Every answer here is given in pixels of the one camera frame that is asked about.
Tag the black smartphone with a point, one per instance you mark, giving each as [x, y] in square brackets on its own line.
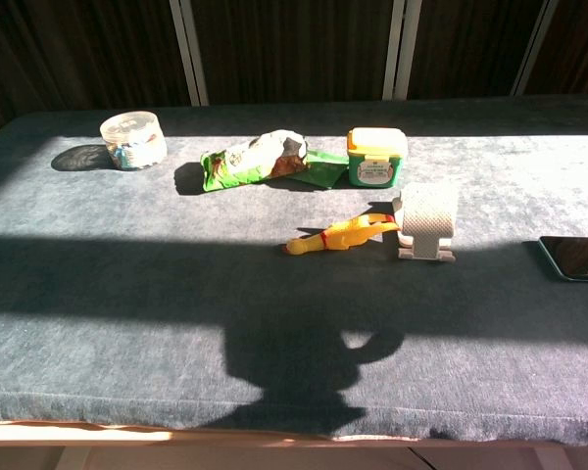
[575, 259]

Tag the white phone stand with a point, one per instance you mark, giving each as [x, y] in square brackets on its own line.
[428, 220]

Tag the yellow rubber chicken toy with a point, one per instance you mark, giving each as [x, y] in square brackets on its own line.
[343, 235]

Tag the flat green packet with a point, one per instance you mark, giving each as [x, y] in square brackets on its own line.
[326, 169]

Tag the crumpled green snack bag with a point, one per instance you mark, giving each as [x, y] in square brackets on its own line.
[240, 164]

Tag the green box with yellow lid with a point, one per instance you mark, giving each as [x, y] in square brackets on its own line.
[376, 161]

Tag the dark blue table cloth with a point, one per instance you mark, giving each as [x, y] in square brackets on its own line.
[127, 303]

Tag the clear round plastic jar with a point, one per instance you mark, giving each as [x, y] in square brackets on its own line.
[133, 142]

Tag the white window frame post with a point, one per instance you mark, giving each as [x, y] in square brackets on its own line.
[401, 49]
[190, 54]
[534, 49]

